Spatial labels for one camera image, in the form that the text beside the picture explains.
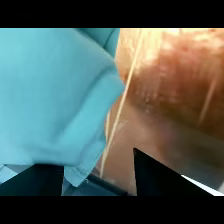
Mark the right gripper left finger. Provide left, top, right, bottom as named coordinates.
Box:
left=0, top=164, right=65, bottom=197

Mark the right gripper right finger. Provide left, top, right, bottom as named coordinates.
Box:
left=132, top=147, right=215, bottom=197

